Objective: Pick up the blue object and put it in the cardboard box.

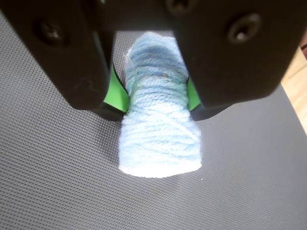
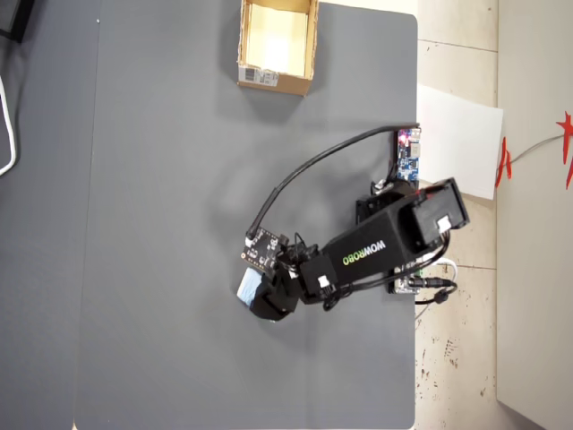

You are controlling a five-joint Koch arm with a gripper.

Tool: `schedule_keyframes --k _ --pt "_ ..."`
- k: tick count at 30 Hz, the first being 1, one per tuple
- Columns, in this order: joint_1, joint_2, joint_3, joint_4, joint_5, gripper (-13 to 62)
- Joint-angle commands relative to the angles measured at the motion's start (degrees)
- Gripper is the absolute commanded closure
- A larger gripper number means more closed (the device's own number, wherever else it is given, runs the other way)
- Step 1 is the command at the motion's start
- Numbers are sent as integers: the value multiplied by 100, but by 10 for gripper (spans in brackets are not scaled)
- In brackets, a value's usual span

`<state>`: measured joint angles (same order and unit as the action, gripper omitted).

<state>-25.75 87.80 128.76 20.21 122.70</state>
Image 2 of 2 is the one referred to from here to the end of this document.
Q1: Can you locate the black power plug cable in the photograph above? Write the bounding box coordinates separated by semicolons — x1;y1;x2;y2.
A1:
415;276;458;307

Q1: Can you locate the white label on box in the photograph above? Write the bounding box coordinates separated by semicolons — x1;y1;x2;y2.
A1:
237;65;280;88

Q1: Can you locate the pale paper sheet inside box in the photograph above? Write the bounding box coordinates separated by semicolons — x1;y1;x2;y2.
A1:
246;3;311;77

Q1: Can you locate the black camera circuit board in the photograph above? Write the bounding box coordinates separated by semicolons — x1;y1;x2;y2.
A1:
238;227;287;277

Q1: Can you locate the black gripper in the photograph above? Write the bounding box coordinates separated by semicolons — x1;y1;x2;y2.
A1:
247;248;308;324

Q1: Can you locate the thin black servo wire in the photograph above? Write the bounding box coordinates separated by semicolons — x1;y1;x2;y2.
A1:
321;241;453;313

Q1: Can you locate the white paper sheet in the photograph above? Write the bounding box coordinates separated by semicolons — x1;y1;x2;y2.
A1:
417;83;506;202

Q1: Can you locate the white curved cord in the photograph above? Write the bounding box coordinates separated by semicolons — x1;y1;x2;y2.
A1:
0;74;20;176

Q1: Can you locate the blue and white foam block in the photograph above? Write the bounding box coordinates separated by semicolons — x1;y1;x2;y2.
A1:
235;267;266;310

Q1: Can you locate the blue controller circuit board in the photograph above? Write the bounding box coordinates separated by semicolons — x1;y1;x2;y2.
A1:
395;127;424;183

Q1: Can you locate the black frame object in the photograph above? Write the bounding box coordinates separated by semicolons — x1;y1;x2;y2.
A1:
0;0;38;45

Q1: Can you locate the open cardboard box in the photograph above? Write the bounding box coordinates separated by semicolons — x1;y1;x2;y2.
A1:
235;0;320;97

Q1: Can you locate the grey table mat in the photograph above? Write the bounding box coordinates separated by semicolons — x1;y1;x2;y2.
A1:
73;0;420;430

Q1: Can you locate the thick black camera cable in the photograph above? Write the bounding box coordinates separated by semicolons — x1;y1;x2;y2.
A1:
245;123;422;241

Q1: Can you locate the small driver circuit board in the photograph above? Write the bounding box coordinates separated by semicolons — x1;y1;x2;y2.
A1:
387;267;423;297

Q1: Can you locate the white usb cable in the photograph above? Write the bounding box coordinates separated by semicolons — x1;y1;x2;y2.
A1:
436;258;460;281

